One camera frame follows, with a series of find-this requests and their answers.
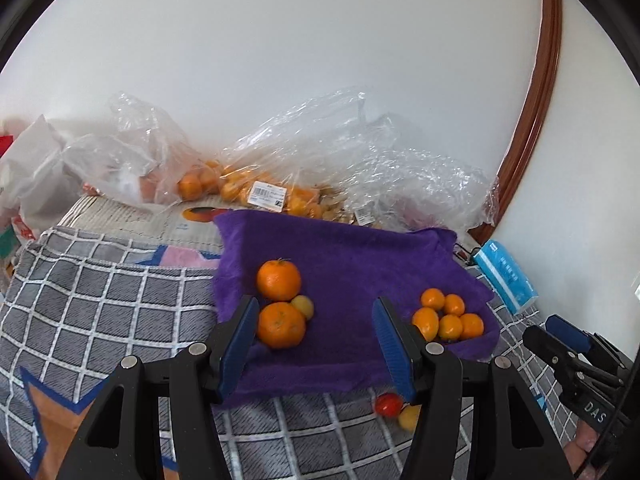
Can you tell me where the white plastic bag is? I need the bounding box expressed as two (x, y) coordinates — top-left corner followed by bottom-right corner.
(0, 115), (81, 261)

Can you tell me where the person's right hand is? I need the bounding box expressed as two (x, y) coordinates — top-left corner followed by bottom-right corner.
(564, 432), (603, 476)

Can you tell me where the blue tissue pack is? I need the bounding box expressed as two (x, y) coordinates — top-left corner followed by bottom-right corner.
(472, 240), (540, 316)

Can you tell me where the cloudy plastic bag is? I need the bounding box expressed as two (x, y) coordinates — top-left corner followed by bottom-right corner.
(62, 132), (163, 206)

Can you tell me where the printed cardboard sheet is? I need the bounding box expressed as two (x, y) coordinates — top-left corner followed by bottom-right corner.
(65, 195), (226, 256)

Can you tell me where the brown wooden door frame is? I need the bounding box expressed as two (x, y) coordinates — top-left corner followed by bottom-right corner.
(467, 0), (563, 246)

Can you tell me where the heap of bagged oranges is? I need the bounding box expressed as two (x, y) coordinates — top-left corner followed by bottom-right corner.
(220, 162), (346, 222)
(140, 160), (223, 203)

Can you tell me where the purple towel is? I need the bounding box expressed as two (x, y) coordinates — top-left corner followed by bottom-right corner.
(210, 210), (501, 408)

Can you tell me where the grey checkered star blanket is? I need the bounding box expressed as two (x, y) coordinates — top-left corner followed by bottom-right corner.
(0, 227), (601, 480)

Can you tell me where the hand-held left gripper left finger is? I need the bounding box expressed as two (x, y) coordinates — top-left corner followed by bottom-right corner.
(57, 294), (261, 480)

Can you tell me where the red cherry tomato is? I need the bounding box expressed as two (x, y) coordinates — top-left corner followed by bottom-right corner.
(375, 393), (405, 418)

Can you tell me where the yellow-green round fruit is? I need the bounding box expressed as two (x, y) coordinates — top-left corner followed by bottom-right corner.
(398, 404), (422, 432)
(290, 295), (316, 321)

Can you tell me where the large orange with green stem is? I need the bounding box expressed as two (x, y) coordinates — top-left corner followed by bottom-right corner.
(256, 258), (303, 302)

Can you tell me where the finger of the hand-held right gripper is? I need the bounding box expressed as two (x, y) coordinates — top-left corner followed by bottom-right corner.
(522, 325), (592, 387)
(545, 314), (627, 367)

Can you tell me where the crumpled clear plastic bag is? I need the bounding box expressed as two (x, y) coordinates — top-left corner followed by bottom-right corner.
(345, 147), (501, 233)

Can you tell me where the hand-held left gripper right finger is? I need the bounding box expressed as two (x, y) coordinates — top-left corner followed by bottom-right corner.
(372, 296), (576, 480)

